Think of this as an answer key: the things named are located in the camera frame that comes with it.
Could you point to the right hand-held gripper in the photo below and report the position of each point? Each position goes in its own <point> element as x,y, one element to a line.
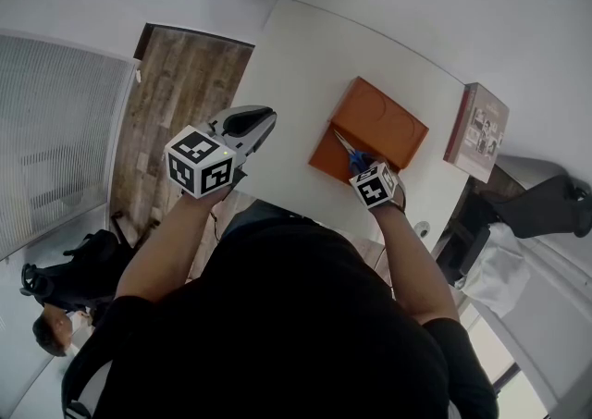
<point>373,187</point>

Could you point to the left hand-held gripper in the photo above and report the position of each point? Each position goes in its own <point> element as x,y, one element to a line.
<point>200,166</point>

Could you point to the orange container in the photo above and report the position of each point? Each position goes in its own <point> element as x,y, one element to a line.
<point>386,117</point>

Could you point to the person's left forearm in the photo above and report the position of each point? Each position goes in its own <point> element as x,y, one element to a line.
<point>159,248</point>

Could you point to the person's right forearm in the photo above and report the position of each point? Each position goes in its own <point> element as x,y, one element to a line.
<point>416,264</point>

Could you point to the white garment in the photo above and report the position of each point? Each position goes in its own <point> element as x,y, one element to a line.
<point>495,269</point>

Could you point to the black office chair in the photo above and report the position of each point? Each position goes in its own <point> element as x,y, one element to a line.
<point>78,269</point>
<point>543,204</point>

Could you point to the person's black shirt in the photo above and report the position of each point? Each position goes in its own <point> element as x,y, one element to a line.
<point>277,329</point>

